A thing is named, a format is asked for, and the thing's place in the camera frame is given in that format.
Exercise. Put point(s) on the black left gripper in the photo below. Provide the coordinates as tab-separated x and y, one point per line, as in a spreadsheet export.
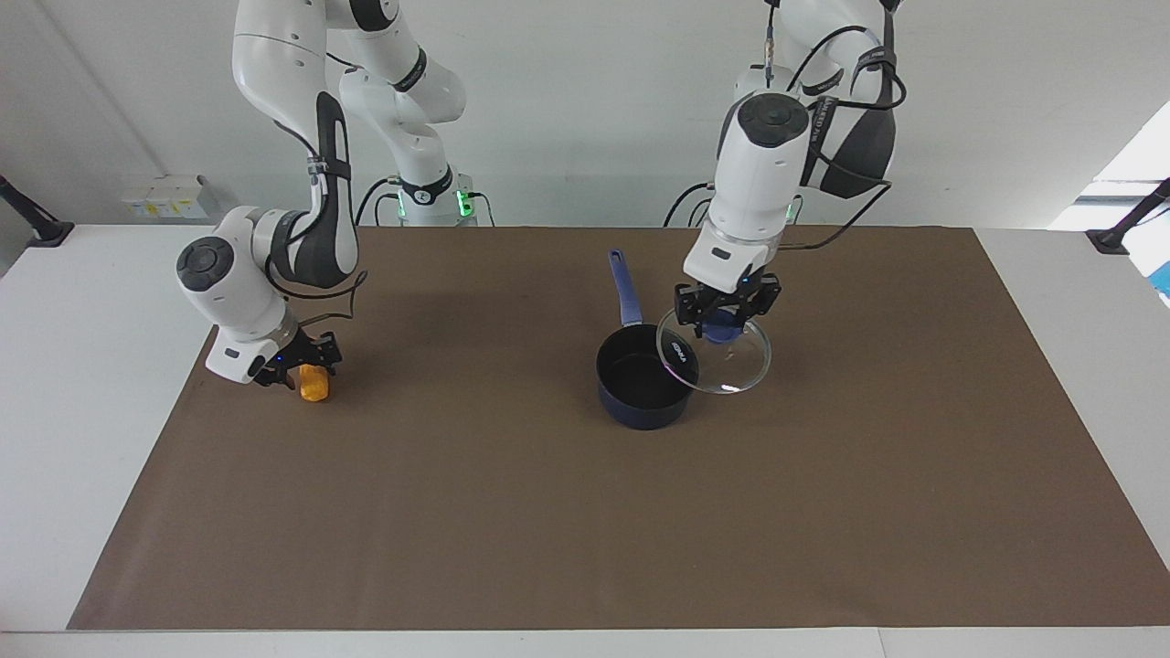
731	303

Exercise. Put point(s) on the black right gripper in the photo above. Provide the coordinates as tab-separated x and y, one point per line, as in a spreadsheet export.
291	355

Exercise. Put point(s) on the yellow corn cob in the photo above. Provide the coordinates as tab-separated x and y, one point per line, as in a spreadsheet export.
315	388

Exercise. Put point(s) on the glass lid blue knob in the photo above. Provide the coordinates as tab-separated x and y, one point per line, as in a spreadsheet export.
736	361

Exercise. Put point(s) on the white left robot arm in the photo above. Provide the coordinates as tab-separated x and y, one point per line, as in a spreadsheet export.
759	174

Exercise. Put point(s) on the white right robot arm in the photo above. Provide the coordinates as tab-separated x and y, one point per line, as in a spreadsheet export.
265	82

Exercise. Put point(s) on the brown table mat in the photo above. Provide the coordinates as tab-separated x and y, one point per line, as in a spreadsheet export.
585	512

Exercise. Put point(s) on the light blue object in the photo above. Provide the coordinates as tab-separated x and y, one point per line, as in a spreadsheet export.
1161	276

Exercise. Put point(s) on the white wall socket box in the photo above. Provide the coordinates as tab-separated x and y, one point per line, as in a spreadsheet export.
164	198

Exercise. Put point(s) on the black clamp mount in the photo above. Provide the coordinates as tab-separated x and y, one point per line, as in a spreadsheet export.
1129	224
37	224

